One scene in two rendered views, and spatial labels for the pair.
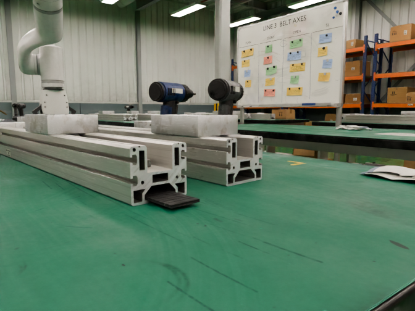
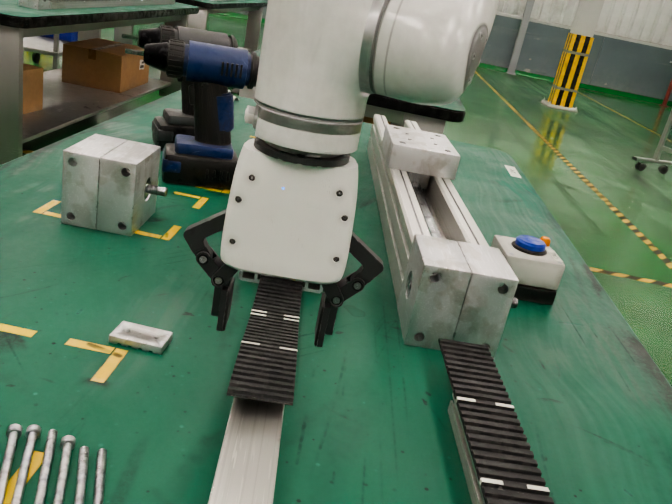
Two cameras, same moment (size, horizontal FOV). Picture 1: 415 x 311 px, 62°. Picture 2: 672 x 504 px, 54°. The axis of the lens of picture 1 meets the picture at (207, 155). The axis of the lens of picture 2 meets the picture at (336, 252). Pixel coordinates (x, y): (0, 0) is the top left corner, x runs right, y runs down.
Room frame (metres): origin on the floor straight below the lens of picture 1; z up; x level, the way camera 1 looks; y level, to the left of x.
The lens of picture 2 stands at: (1.74, 0.94, 1.12)
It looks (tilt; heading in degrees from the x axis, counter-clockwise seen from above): 22 degrees down; 218
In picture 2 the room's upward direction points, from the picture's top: 11 degrees clockwise
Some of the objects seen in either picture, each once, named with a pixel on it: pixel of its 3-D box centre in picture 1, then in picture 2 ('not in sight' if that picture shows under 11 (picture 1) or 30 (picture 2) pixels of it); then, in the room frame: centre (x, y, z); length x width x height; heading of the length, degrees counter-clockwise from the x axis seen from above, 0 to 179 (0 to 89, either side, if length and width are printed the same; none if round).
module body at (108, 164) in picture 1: (62, 150); (410, 185); (0.80, 0.34, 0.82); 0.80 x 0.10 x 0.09; 42
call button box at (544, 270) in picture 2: not in sight; (516, 266); (0.93, 0.62, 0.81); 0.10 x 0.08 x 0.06; 132
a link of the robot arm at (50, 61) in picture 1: (50, 63); (330, 17); (1.37, 0.61, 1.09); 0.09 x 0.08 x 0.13; 113
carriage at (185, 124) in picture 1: (192, 130); not in sight; (0.75, 0.03, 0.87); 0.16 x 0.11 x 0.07; 42
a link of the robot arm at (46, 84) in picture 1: (54, 85); (303, 126); (1.37, 0.60, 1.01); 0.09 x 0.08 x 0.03; 132
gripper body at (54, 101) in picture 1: (54, 101); (293, 202); (1.37, 0.60, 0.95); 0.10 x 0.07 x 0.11; 132
